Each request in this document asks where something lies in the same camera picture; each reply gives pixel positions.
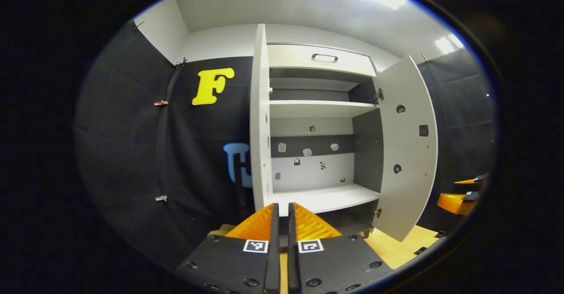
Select beige cabinet drawer front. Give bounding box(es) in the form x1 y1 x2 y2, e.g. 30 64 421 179
267 44 378 77

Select small ceiling light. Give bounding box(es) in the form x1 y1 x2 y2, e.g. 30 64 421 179
434 33 464 55

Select beige double-door shoe cabinet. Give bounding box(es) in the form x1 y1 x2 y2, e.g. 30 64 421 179
253 43 384 239

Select white cabinet shelf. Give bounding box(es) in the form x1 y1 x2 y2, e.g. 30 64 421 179
270 100 379 119
267 183 380 216

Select black backdrop cloth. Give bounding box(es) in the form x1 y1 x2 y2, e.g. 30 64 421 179
75 20 496 268

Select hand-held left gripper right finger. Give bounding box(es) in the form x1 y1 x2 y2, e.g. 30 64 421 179
288 202 393 294

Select beige shoe cabinet door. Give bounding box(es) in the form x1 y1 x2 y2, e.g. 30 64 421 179
249 24 275 212
372 55 439 242

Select black door handle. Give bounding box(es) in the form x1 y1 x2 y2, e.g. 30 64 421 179
233 152 247 215

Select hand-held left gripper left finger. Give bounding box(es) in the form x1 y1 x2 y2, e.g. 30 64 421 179
175 203 281 294

